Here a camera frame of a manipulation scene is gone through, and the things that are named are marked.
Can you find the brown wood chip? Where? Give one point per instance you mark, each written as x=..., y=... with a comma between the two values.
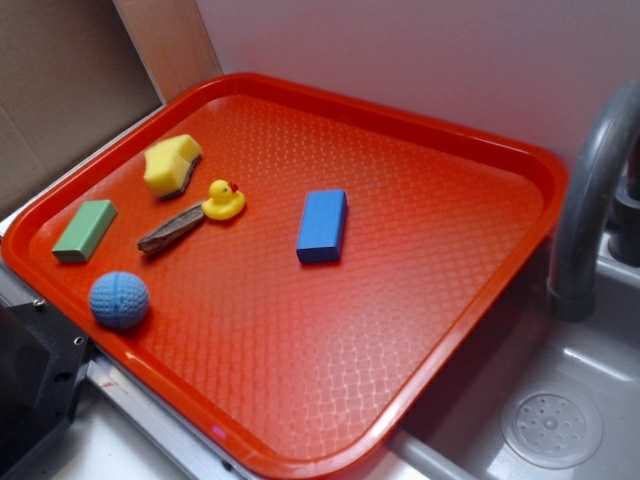
x=171, y=230

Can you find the blue rectangular block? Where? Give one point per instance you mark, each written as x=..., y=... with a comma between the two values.
x=322, y=226

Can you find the red plastic tray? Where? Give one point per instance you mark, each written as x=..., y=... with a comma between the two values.
x=299, y=370

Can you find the yellow rubber duck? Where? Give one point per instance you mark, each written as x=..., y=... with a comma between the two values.
x=225, y=201

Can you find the yellow sponge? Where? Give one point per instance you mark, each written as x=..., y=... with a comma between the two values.
x=169, y=165

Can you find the blue dimpled ball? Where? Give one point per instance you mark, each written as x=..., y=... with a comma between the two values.
x=119, y=300

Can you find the green rectangular block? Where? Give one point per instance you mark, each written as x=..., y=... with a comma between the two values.
x=84, y=232

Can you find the wooden board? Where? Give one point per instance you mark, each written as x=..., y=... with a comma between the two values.
x=172, y=42

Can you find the grey curved faucet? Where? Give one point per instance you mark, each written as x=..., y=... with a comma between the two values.
x=604, y=185

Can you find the grey toy sink basin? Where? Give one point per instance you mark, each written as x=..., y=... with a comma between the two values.
x=528, y=396

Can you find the brown cardboard panel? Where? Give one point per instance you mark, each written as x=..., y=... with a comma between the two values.
x=71, y=81

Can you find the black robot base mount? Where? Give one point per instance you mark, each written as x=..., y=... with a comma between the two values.
x=42, y=356

